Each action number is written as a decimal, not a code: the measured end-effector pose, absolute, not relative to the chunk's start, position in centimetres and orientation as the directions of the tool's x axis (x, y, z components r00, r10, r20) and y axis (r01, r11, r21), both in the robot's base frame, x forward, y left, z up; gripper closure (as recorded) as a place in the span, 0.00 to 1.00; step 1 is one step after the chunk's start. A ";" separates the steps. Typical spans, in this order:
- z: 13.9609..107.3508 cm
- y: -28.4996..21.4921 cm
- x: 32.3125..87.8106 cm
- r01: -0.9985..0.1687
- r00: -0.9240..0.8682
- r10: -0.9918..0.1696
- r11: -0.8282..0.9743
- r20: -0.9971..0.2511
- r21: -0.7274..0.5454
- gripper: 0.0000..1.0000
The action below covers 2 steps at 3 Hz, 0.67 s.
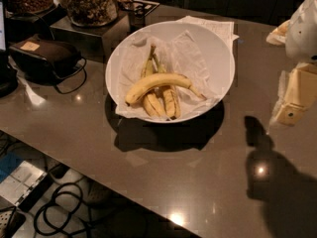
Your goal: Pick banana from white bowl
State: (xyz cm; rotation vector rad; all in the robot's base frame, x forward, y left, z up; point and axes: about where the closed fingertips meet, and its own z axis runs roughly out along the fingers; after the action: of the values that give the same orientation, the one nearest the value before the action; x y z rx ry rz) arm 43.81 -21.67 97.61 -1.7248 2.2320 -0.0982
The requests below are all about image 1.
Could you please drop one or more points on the yellow banana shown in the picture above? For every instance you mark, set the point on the yellow banana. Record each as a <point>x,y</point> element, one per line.
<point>146,84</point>

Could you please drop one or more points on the left lower banana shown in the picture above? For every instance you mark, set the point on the left lower banana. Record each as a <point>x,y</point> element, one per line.
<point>150,101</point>

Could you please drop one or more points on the glass jar of granola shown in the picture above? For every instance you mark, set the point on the glass jar of granola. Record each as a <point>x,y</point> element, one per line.
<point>91,13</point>

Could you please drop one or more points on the dark metal stand block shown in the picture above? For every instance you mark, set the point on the dark metal stand block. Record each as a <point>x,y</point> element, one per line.
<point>94,43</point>

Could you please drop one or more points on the white paper liner in bowl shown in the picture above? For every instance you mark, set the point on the white paper liner in bowl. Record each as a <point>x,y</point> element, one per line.
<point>179,55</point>

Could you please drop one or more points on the white paper under bowl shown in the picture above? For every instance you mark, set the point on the white paper under bowl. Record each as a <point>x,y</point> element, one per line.
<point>225,30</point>

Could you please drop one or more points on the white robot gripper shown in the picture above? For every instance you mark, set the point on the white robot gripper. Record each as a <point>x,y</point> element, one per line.
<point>303,34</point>

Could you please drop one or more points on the grey box on floor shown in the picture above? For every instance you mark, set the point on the grey box on floor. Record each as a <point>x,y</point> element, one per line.
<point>17,182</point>

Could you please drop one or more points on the screen device on left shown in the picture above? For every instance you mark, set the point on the screen device on left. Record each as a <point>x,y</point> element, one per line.
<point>8,75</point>

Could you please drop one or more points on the white bowl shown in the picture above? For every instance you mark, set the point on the white bowl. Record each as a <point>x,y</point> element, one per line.
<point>218,56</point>

